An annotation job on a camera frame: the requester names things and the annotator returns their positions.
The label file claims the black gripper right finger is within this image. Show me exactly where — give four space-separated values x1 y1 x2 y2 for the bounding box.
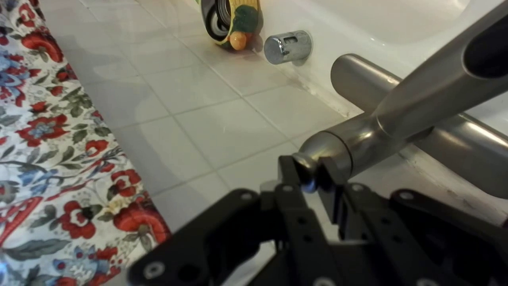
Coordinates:
317 165 508 286

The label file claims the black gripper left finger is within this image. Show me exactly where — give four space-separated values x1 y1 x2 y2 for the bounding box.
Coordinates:
126 154 323 286

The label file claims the brushed steel faucet body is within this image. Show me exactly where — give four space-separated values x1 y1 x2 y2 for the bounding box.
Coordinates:
330 52 508 202

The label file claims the floral window curtain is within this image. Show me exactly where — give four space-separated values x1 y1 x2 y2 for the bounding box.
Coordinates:
0 0 172 286

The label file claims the chrome air gap cap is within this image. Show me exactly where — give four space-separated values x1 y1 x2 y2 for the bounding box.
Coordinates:
261 29 314 67

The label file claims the yellow sponge holder cup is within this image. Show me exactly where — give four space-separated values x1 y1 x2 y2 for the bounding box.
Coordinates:
198 0 264 52

